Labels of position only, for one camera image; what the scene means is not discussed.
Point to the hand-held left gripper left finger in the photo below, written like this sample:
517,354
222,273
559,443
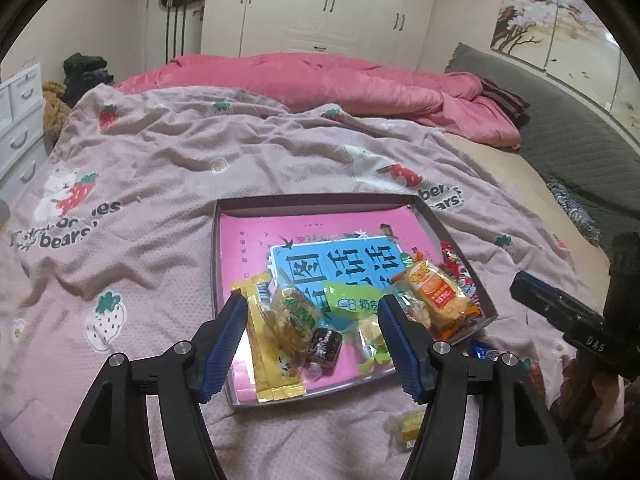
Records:
222,350

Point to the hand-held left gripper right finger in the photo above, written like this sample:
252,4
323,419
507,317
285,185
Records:
402,350

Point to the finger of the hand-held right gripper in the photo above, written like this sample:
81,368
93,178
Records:
542,287
545,310

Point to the long yellow snack packet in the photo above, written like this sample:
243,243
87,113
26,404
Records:
270,375

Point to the orange cracker packet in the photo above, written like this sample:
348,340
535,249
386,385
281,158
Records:
437,300

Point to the green snack packet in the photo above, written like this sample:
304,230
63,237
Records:
350,305

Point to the blue cookie packet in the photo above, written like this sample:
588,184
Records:
482,351

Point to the dark brown candy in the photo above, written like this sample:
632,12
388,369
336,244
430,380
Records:
325,345

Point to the clear cookie packet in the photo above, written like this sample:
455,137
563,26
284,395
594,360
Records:
295,315

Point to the red candy packet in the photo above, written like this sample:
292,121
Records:
457,265

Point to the shallow grey cardboard box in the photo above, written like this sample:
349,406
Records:
435,220

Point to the person's right hand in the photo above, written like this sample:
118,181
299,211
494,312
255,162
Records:
607,402

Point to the small yellow cake packet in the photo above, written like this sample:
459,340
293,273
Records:
407,427

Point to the dark patterned cloth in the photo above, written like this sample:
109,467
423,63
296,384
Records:
575,210

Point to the beige bedsheet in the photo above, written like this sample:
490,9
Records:
510,180

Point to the printed strawberry blanket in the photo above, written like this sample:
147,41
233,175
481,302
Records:
150,220

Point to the grey padded headboard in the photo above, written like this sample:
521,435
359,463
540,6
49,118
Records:
565,125

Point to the dark striped pillow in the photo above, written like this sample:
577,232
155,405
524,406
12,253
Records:
505,100

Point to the pink quilt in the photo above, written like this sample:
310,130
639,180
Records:
325,85

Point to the dark clothes pile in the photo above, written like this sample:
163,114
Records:
87,77

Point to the white drawer unit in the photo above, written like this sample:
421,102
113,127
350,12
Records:
17,110

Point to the white wardrobe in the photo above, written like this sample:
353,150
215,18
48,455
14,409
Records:
325,5

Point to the flower tree wall painting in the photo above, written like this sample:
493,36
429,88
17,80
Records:
565,30

